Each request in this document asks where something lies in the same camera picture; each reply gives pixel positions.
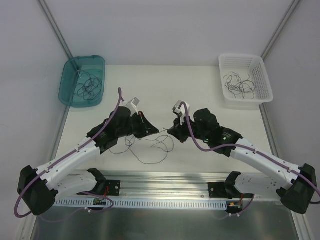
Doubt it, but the purple cable bundle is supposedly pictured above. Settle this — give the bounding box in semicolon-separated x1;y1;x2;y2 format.
109;127;175;166

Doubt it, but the thin black cable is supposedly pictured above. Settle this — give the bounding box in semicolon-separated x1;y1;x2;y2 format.
222;71;257;100
72;71;103;102

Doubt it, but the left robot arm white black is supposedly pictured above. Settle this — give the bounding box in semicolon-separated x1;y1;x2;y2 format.
14;106;160;218

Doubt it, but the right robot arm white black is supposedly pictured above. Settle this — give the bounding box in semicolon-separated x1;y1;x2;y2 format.
167;102;320;214

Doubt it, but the teal plastic bin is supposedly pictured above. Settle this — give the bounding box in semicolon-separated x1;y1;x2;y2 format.
58;55;106;108

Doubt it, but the white perforated plastic basket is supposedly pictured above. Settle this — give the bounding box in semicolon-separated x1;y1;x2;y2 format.
218;53;274;109

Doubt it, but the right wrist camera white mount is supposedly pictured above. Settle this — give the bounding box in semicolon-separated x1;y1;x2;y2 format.
172;100;186;126

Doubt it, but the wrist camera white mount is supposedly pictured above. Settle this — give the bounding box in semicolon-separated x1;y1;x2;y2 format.
121;97;140;116
172;100;186;126

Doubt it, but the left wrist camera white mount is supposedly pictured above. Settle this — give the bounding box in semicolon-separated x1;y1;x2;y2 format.
121;97;140;116

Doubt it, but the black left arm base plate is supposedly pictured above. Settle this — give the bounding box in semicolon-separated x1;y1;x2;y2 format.
102;179;121;197

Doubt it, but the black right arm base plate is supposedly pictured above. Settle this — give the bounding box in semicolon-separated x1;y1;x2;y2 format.
207;182;228;199

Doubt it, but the white slotted cable duct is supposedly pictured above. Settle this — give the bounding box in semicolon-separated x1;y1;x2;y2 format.
54;197;227;211

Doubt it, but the aluminium mounting rail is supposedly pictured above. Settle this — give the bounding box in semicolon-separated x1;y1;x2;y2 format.
72;171;241;201

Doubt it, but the right aluminium frame post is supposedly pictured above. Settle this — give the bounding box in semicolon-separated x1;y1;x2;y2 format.
260;0;303;60

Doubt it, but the aluminium frame post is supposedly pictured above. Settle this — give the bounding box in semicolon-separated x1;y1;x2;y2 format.
260;0;303;60
37;0;74;60

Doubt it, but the left aluminium frame post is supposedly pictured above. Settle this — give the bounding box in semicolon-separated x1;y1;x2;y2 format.
37;0;74;60

